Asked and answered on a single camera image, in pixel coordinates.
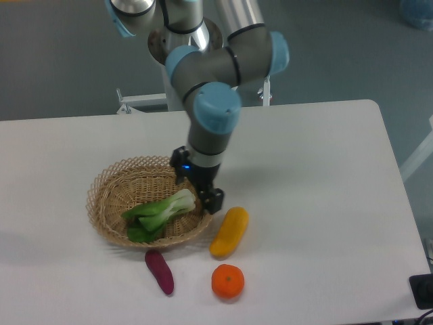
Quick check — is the blue bag in corner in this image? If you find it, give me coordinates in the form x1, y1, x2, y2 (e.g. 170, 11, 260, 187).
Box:
399, 0, 432, 32

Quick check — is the purple sweet potato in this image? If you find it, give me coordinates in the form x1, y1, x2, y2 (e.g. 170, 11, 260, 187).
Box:
145, 250, 175, 295

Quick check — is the black device at table edge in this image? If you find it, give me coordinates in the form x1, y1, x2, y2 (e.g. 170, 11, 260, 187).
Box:
409, 274, 432, 310

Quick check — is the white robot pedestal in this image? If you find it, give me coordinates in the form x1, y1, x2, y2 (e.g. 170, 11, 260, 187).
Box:
147, 18, 225, 112

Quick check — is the woven wicker basket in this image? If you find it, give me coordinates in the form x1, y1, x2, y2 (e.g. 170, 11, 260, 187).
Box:
86, 156, 212, 248

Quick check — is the orange tangerine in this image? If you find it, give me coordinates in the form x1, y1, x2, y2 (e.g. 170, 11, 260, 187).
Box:
211, 264, 245, 299

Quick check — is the green bok choy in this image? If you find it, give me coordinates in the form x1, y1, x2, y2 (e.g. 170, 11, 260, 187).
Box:
121, 189, 196, 243

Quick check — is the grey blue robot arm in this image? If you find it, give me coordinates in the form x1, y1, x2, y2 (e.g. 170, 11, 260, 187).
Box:
105, 1, 290, 213

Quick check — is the yellow mango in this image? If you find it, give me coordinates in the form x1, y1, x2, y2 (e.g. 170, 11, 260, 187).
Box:
209, 207, 250, 259

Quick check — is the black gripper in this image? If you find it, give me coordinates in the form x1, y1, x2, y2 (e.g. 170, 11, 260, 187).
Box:
169, 146, 225, 215

